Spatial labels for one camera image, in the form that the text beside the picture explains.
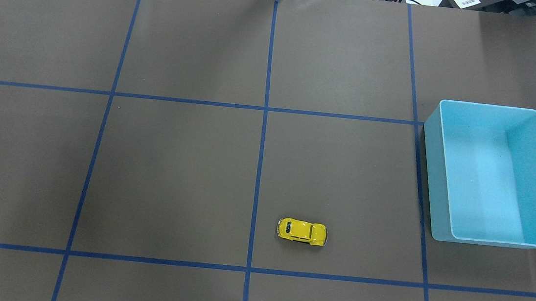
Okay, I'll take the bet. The yellow beetle toy car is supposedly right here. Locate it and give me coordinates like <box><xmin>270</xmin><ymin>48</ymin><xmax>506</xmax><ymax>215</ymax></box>
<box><xmin>276</xmin><ymin>218</ymin><xmax>328</xmax><ymax>246</ymax></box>

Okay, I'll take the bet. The light blue plastic bin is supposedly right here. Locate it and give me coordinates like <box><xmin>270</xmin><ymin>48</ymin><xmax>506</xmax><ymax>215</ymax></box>
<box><xmin>423</xmin><ymin>100</ymin><xmax>536</xmax><ymax>249</ymax></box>

